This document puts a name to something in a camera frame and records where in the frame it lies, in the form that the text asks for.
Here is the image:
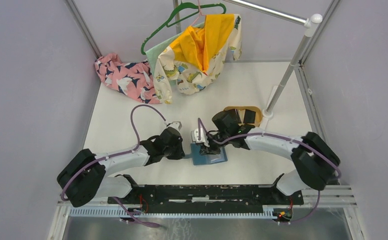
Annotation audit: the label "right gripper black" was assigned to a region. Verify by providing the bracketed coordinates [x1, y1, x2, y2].
[200, 130, 230, 156]

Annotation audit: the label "teal card holder wallet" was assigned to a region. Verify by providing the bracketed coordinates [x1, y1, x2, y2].
[183, 143, 228, 166]

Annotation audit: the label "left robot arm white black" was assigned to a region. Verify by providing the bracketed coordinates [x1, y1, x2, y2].
[56, 125, 185, 208]

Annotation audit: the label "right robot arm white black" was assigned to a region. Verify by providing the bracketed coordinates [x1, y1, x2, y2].
[191, 110, 342, 204]

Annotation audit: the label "black cards in tray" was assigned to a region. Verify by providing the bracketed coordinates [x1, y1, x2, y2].
[234, 109, 256, 125]

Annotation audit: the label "oval wooden tray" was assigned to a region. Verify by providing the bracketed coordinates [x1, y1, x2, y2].
[223, 106, 263, 127]

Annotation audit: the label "pink patterned cloth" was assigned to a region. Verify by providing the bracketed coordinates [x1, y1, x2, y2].
[94, 53, 160, 105]

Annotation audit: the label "dinosaur print yellow jacket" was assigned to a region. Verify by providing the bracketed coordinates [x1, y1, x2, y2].
[153, 13, 242, 104]

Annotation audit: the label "green clothes hanger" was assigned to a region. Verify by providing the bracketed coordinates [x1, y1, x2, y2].
[140, 2, 227, 55]

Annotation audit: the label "silver clothes rack pole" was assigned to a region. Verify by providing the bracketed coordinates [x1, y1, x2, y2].
[228, 0, 323, 119]

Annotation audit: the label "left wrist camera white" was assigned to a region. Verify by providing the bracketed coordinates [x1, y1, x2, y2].
[166, 121, 182, 133]

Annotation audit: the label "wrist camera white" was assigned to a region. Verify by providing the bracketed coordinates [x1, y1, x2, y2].
[166, 121, 182, 133]
[191, 128, 209, 146]

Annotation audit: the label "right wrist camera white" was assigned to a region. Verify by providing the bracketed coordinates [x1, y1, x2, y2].
[191, 128, 209, 146]

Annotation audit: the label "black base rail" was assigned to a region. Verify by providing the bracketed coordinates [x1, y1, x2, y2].
[118, 174, 304, 214]

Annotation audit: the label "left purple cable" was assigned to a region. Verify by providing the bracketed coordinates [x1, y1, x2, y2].
[60, 104, 168, 229]

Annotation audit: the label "purple cable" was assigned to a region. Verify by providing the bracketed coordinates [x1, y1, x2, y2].
[60, 104, 168, 229]
[197, 117, 342, 225]

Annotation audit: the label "white slotted cable duct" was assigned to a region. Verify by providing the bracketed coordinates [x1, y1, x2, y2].
[69, 206, 277, 220]

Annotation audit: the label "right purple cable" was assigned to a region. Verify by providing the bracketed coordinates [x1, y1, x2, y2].
[197, 117, 342, 225]

